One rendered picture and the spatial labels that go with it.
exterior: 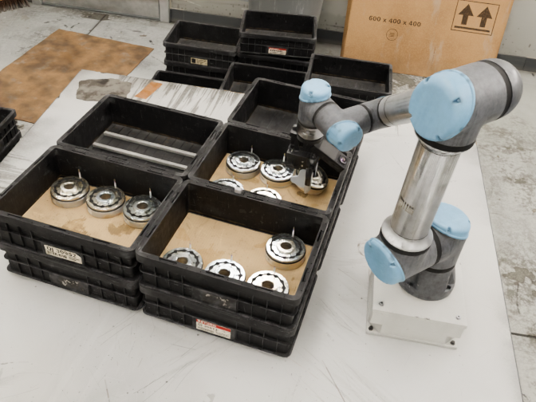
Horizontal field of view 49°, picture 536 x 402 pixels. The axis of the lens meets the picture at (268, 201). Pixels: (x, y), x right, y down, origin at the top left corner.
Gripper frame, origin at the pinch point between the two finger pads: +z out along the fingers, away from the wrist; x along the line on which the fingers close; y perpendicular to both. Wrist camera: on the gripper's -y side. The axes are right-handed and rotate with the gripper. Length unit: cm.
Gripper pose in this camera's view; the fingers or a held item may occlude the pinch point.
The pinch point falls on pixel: (310, 184)
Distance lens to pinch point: 170.1
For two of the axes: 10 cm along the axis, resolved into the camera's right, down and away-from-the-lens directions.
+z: -0.4, 6.5, 7.6
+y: -9.5, -2.6, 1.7
